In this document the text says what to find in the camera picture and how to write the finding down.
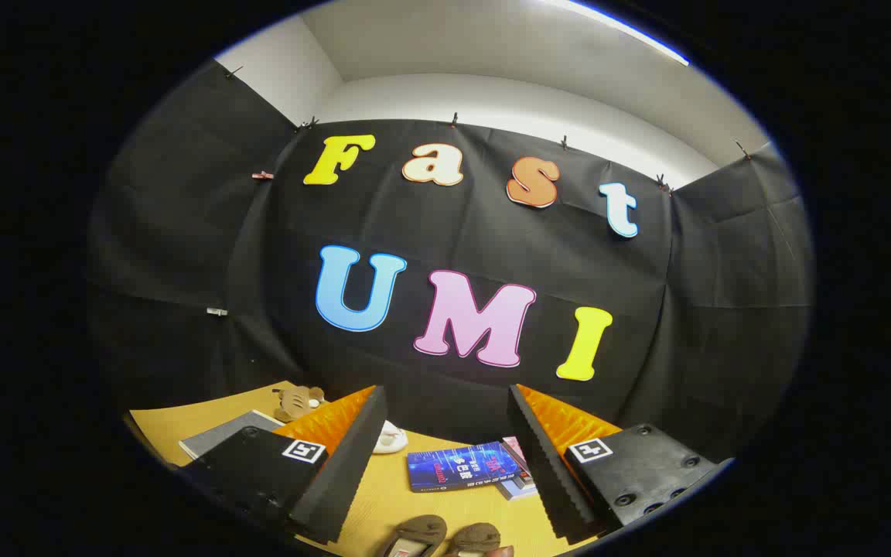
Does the cream fabric storage box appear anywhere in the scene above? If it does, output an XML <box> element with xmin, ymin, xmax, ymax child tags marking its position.
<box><xmin>179</xmin><ymin>409</ymin><xmax>285</xmax><ymax>462</ymax></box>

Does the blue cover book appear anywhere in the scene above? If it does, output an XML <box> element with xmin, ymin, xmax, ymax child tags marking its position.
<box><xmin>407</xmin><ymin>441</ymin><xmax>528</xmax><ymax>494</ymax></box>

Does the brown striped plush toy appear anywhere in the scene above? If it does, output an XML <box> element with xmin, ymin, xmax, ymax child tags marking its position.
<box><xmin>271</xmin><ymin>384</ymin><xmax>329</xmax><ymax>423</ymax></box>

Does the light blue book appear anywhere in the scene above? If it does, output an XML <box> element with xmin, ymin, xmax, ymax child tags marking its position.
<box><xmin>495</xmin><ymin>475</ymin><xmax>539</xmax><ymax>501</ymax></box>

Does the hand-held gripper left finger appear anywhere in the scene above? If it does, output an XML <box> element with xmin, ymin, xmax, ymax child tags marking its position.
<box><xmin>175</xmin><ymin>384</ymin><xmax>389</xmax><ymax>545</ymax></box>

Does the pink and white book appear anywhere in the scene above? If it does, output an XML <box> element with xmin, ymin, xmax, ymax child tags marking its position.
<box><xmin>500</xmin><ymin>436</ymin><xmax>536</xmax><ymax>485</ymax></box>

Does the white plush toy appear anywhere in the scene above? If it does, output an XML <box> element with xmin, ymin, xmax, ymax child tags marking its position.
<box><xmin>372</xmin><ymin>420</ymin><xmax>409</xmax><ymax>455</ymax></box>

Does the black backdrop cloth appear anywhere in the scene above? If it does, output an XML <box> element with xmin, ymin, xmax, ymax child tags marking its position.
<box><xmin>88</xmin><ymin>60</ymin><xmax>814</xmax><ymax>465</ymax></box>

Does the brown fuzzy shoe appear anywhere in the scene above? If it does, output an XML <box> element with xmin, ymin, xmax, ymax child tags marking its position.
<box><xmin>382</xmin><ymin>514</ymin><xmax>449</xmax><ymax>557</ymax></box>
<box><xmin>445</xmin><ymin>522</ymin><xmax>503</xmax><ymax>557</ymax></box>

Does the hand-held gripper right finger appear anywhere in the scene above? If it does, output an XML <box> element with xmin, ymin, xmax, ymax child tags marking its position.
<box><xmin>507</xmin><ymin>383</ymin><xmax>734</xmax><ymax>545</ymax></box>

